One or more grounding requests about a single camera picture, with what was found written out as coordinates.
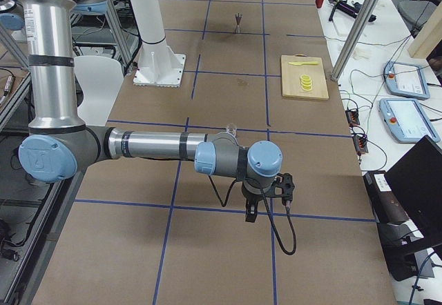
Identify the blue teach pendant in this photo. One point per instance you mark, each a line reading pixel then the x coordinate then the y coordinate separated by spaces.
pixel 406 80
pixel 406 120

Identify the yellow plastic knife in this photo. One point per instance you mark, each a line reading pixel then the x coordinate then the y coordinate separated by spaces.
pixel 303 63

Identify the aluminium frame post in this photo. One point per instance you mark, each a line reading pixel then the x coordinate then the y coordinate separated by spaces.
pixel 353 37

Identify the white camera stand pillar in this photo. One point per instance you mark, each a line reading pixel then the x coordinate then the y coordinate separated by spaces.
pixel 157 64

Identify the steel jigger shaker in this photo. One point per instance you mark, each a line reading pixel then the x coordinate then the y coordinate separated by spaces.
pixel 238 18

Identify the black computer box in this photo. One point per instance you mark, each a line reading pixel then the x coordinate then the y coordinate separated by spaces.
pixel 385 205

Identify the grey office chair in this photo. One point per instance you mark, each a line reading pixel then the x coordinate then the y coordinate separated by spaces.
pixel 415 13

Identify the white chair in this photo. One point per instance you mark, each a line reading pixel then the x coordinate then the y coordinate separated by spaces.
pixel 100 79

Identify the bamboo cutting board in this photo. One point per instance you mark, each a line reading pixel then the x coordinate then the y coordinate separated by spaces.
pixel 290 78

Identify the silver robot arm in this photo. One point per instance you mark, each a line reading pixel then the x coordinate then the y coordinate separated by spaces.
pixel 60 143

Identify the far blue teach pendant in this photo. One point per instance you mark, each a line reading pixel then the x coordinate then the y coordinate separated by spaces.
pixel 406 80

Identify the wooden plank post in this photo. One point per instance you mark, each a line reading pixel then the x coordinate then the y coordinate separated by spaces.
pixel 428 37

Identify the lemon slice one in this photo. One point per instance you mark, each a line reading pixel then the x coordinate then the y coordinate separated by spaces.
pixel 305 77

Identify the near blue teach pendant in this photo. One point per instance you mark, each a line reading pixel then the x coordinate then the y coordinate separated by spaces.
pixel 406 120

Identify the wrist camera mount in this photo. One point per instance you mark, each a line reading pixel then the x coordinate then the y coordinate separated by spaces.
pixel 282 187

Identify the black monitor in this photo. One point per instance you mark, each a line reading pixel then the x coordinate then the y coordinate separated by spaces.
pixel 415 180

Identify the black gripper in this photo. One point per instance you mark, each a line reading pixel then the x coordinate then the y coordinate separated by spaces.
pixel 249 199

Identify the black handheld tool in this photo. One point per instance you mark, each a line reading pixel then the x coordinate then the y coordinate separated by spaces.
pixel 343 6

